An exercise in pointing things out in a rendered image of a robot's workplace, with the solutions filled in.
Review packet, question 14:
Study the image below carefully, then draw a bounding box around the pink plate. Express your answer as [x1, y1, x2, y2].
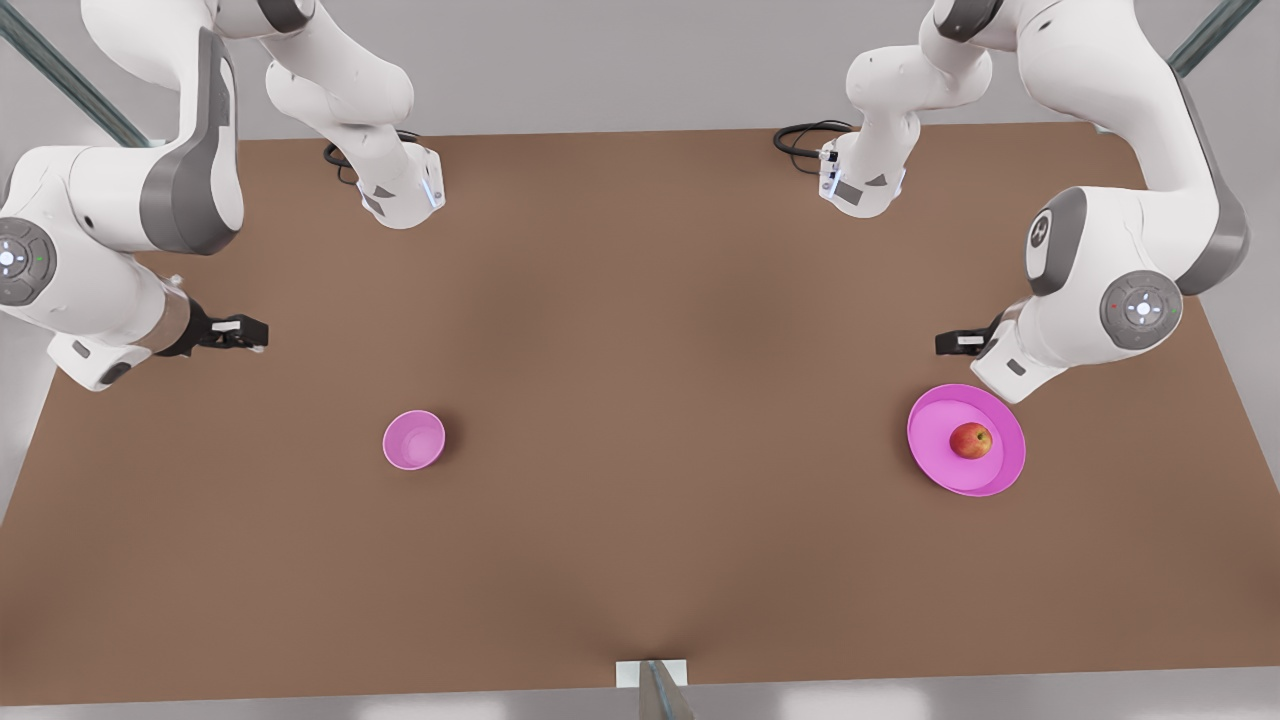
[907, 384, 1027, 498]

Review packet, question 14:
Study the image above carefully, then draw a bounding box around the pink bowl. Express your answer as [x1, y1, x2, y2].
[383, 410, 447, 472]

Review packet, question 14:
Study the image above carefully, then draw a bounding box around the black cable loop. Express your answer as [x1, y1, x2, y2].
[773, 120, 857, 177]
[322, 129, 423, 187]

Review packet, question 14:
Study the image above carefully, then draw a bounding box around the silver frame post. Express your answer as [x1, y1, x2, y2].
[1166, 0, 1263, 77]
[0, 10, 153, 149]
[615, 659, 697, 720]

